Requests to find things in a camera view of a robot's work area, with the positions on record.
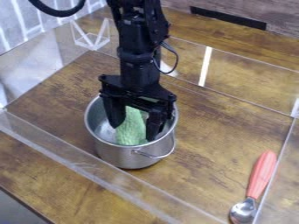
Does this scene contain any clear acrylic triangle bracket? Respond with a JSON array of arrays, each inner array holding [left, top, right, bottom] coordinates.
[[69, 18, 109, 51]]

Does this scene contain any clear acrylic enclosure wall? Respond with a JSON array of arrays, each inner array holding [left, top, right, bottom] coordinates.
[[0, 17, 299, 224]]

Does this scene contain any black wall strip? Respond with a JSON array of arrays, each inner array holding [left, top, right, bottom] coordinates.
[[189, 6, 266, 31]]

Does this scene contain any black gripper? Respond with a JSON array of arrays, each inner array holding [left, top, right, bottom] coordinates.
[[97, 56, 177, 143]]

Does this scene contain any silver metal pot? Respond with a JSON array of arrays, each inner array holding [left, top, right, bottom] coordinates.
[[84, 96, 178, 169]]

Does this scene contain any red handled metal spoon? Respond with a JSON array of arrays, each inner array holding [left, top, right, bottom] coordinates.
[[228, 150, 276, 224]]

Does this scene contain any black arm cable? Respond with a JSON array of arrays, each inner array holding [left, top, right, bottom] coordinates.
[[26, 0, 88, 18]]

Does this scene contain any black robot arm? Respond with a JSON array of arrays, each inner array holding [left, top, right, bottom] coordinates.
[[98, 0, 176, 141]]

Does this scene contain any green bumpy toy vegetable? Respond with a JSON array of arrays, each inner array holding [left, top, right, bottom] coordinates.
[[116, 107, 146, 145]]

